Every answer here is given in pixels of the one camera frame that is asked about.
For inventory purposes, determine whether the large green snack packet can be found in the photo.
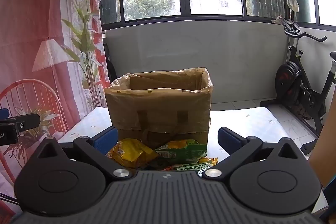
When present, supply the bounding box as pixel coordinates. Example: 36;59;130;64
154;139;208;164

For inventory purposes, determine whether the printed red curtain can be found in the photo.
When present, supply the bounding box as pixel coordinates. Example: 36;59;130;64
0;0;111;214

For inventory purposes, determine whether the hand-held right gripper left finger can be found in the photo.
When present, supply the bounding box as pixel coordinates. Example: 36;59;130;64
34;127;132;179

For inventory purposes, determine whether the orange yellow snack packet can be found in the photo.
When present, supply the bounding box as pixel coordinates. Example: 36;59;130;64
199;157;218;165

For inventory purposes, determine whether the white hanging bag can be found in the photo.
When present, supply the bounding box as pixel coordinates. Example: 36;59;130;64
287;0;300;12

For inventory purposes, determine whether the person's right forearm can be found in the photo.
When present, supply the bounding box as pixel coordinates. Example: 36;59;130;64
307;97;336;188

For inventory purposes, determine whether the black exercise bike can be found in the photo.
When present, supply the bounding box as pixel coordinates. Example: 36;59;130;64
260;18;336;155

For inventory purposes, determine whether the grey washing machine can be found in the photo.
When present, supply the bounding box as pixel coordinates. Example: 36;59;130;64
103;43;117;81

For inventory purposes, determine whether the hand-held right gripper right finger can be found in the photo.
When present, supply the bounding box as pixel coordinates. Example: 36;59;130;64
202;127;306;179

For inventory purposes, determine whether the beige cloth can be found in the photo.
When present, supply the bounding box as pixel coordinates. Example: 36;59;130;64
271;15;292;26

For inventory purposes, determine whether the brown sandal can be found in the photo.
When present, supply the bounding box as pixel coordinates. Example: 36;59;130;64
293;105;313;120

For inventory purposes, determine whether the brown cardboard box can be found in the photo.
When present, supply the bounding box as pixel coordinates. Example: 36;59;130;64
105;68;214;157

